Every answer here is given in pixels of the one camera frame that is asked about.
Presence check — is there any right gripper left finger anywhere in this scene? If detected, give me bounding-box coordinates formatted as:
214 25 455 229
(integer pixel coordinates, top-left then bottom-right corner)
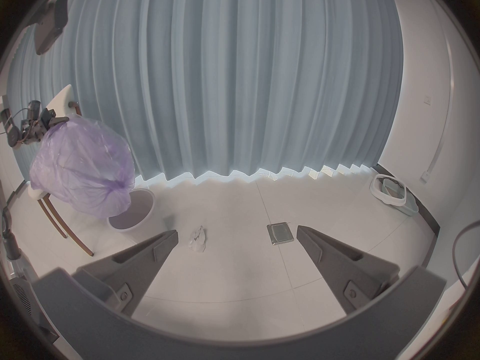
73 230 179 317

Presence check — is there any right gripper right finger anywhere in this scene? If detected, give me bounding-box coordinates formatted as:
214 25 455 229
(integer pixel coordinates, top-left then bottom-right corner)
296 225 401 316

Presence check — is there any purple plastic bag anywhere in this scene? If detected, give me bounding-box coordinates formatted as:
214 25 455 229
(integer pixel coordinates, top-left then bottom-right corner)
30 118 136 218

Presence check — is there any white trash bin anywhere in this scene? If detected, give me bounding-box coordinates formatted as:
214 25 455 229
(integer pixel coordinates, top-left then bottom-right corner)
107 189 156 235

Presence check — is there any white chair with wooden legs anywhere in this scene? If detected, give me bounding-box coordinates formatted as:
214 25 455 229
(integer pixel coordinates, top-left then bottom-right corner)
28 84 94 257

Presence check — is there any crumpled white paper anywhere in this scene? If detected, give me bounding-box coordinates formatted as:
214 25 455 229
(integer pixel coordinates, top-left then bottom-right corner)
188 225 208 253

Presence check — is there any white and green litter tray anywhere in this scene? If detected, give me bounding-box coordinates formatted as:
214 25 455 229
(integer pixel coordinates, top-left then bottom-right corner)
369 173 419 217

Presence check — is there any blue-green curtain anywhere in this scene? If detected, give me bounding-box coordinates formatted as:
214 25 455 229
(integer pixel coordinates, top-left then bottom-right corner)
5 0 405 183

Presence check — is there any black cable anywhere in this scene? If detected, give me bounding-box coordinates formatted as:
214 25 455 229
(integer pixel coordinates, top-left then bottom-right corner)
452 220 480 288

